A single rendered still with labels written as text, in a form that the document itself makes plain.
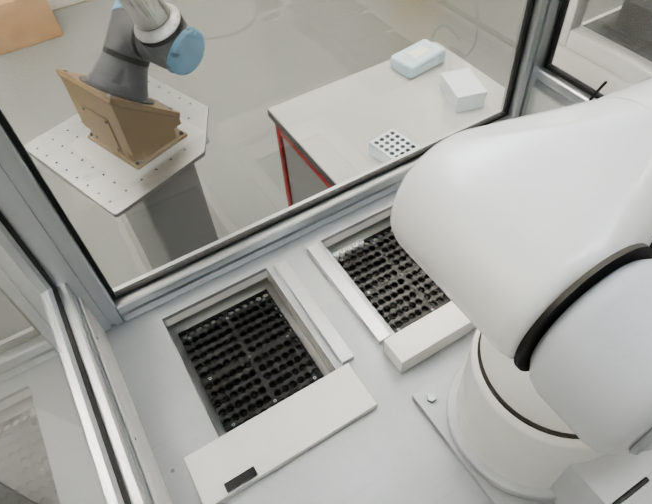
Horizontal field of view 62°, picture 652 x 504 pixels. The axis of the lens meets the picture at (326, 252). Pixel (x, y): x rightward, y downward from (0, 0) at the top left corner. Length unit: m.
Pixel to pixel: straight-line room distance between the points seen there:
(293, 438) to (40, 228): 0.45
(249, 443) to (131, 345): 0.27
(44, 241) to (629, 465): 0.78
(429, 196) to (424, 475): 0.54
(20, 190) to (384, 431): 0.58
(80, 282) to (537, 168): 0.72
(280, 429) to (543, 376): 0.57
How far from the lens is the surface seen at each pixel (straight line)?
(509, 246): 0.31
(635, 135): 0.36
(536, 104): 1.24
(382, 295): 1.00
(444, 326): 0.88
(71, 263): 0.88
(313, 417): 0.83
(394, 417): 0.84
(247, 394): 0.92
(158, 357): 0.94
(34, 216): 0.81
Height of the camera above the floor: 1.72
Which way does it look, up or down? 50 degrees down
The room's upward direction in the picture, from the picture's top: 5 degrees counter-clockwise
